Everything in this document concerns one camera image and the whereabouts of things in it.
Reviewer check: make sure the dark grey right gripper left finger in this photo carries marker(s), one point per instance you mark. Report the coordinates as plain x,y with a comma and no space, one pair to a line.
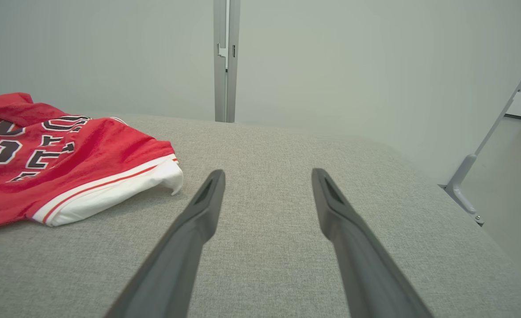
176,265

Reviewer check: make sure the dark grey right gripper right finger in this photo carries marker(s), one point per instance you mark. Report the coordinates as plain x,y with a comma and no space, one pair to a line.
366,274

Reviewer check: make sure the red shorts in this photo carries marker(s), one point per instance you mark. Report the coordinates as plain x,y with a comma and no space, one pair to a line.
88,154

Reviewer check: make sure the grey slanted partition brace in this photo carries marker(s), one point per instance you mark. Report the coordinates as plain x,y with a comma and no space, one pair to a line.
463,176

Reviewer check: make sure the grey metal partition post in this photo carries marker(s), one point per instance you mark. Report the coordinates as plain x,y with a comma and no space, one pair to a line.
219,66

